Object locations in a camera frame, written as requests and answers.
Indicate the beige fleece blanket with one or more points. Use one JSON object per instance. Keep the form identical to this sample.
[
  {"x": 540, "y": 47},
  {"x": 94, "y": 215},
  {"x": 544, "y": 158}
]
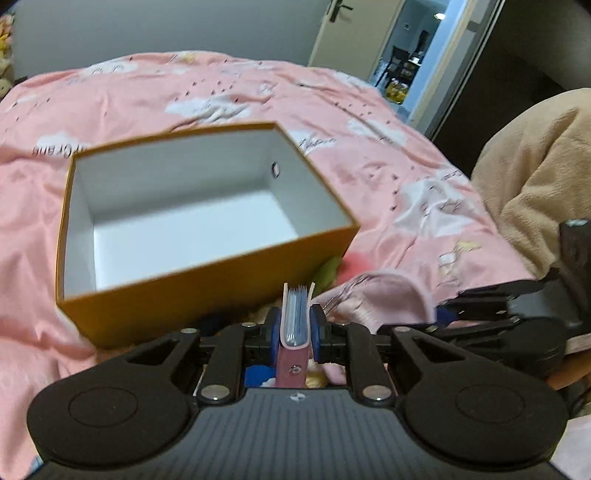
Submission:
[{"x": 545, "y": 175}]

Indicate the dark chair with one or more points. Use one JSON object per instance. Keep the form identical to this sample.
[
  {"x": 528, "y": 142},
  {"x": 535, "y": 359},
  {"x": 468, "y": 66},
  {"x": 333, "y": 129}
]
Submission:
[{"x": 397, "y": 57}]

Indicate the pink green fluffy toy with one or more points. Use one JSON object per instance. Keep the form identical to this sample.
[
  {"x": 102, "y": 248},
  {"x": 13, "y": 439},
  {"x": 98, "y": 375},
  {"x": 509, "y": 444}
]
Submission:
[{"x": 355, "y": 265}]

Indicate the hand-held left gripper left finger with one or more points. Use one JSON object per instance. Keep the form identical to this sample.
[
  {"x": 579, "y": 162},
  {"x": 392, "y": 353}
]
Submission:
[{"x": 272, "y": 325}]

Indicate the white door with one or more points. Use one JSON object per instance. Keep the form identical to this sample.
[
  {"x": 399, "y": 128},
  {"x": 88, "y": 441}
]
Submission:
[{"x": 351, "y": 32}]

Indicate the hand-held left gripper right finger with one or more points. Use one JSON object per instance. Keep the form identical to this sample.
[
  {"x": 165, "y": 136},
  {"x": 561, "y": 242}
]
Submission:
[{"x": 317, "y": 325}]

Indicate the orange cardboard box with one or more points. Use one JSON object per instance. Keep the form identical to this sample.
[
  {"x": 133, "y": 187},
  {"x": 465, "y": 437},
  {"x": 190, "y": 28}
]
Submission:
[{"x": 207, "y": 295}]

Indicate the pink card holder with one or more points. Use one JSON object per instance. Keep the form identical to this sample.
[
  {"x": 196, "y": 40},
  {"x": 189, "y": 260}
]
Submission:
[{"x": 295, "y": 318}]

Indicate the row of plush toys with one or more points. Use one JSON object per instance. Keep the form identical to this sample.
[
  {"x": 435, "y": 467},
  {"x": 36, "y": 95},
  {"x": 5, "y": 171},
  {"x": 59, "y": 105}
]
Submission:
[{"x": 3, "y": 41}]

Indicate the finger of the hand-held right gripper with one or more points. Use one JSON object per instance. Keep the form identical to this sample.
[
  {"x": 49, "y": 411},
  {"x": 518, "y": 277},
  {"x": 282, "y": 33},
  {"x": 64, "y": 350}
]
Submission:
[
  {"x": 485, "y": 333},
  {"x": 489, "y": 295}
]

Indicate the pink printed blanket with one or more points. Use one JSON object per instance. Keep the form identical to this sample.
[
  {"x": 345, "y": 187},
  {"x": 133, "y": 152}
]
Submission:
[{"x": 346, "y": 106}]

